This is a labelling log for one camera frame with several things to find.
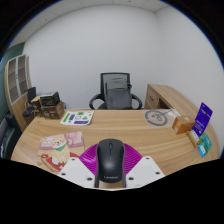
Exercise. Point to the black side chair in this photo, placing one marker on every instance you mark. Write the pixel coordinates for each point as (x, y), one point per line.
(30, 95)

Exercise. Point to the white sheet with coloured shapes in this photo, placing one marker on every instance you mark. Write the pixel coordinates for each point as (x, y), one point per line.
(77, 118)

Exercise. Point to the blue small box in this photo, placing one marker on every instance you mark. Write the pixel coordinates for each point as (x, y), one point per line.
(202, 150)

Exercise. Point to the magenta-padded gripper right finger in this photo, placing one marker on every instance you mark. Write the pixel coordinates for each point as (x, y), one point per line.
(145, 170)

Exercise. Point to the black leather sofa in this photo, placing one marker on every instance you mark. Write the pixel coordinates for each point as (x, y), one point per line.
(8, 136)

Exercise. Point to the black computer mouse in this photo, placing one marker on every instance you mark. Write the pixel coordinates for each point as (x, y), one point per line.
(110, 161)

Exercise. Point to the cartoon print mouse pad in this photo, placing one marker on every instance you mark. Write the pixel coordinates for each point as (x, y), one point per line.
(56, 148)

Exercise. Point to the black printed box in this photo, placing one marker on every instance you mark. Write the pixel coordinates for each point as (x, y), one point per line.
(50, 98)

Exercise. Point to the orange cardboard box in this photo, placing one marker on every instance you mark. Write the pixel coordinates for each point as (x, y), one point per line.
(182, 125)

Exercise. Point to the tan small box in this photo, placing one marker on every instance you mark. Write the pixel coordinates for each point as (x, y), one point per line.
(193, 137)

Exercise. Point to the wooden shelf cabinet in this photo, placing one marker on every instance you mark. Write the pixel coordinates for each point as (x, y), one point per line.
(15, 81)

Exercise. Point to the green small box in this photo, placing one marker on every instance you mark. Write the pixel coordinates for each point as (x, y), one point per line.
(206, 142)

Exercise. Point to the purple standing card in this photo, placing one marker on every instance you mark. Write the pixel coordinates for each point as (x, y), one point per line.
(202, 118)

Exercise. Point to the black mesh office chair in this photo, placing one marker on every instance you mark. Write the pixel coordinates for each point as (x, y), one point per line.
(115, 75)

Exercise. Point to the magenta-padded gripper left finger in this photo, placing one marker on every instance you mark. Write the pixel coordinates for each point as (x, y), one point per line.
(75, 170)

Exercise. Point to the small brown cardboard box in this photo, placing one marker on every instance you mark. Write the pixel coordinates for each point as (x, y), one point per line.
(36, 103)

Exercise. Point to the large brown cardboard box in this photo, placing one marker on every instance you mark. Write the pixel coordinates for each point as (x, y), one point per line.
(53, 111)

